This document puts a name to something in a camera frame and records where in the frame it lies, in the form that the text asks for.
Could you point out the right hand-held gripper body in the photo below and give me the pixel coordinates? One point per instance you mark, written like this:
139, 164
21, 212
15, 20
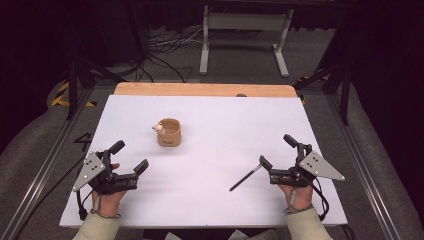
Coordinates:
316, 165

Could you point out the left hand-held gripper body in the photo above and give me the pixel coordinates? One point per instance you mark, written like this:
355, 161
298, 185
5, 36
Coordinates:
90, 168

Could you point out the black pen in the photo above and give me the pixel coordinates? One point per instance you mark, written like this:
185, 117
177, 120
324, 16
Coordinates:
245, 178

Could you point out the round wooden pen holder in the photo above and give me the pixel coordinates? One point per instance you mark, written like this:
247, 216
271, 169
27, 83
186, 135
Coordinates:
170, 137

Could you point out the person's right hand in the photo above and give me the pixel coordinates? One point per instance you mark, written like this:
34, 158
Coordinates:
302, 198

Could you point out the person's left hand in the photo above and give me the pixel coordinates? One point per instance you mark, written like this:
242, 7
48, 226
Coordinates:
108, 204

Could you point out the yellow black hazard tape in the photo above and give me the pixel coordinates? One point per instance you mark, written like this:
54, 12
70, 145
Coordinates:
58, 99
311, 78

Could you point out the white table cover board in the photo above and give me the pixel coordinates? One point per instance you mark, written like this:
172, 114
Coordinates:
206, 133

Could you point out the black tripod stand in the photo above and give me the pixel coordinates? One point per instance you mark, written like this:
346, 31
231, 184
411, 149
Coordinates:
72, 90
345, 90

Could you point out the white metal stand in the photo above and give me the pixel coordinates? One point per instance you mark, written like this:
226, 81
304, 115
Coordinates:
246, 21

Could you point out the aluminium floor rail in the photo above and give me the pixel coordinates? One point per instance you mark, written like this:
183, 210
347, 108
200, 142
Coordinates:
373, 173
43, 170

